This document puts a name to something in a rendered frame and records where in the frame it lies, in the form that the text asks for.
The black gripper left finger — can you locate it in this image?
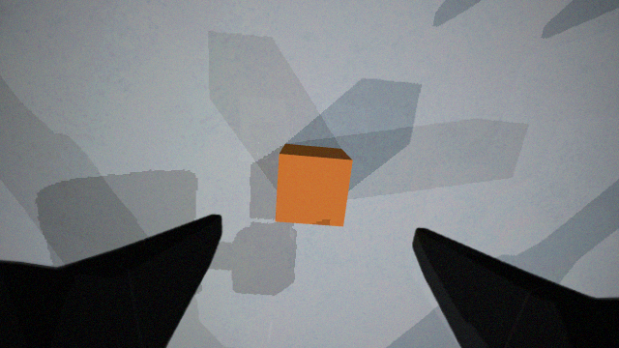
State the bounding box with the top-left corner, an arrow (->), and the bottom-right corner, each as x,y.
0,215 -> 221,348

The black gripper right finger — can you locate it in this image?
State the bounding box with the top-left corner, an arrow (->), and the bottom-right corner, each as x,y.
412,228 -> 619,348

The orange block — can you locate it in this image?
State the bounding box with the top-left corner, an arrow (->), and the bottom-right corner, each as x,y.
276,144 -> 353,226

